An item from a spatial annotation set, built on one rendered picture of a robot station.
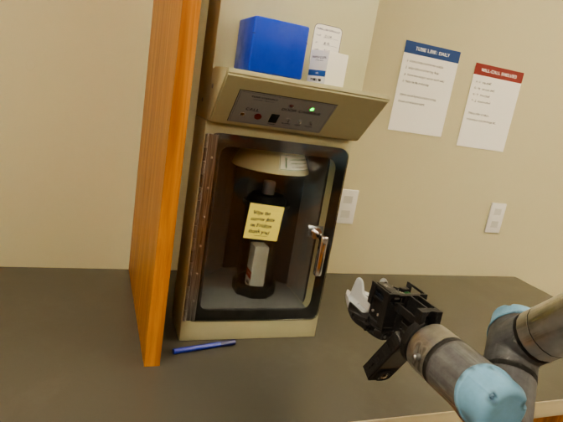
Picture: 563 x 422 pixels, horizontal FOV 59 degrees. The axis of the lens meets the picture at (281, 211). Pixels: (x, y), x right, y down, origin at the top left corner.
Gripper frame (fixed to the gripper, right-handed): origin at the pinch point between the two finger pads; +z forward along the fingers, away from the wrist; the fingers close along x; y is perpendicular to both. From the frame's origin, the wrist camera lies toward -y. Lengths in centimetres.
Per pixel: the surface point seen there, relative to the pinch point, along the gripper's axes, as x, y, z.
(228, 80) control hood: 26.0, 33.9, 12.5
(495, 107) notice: -81, 41, 65
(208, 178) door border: 25.0, 15.0, 21.6
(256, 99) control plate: 19.8, 31.6, 14.7
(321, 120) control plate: 5.5, 29.5, 16.9
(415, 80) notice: -47, 44, 66
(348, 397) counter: -2.7, -20.7, -0.4
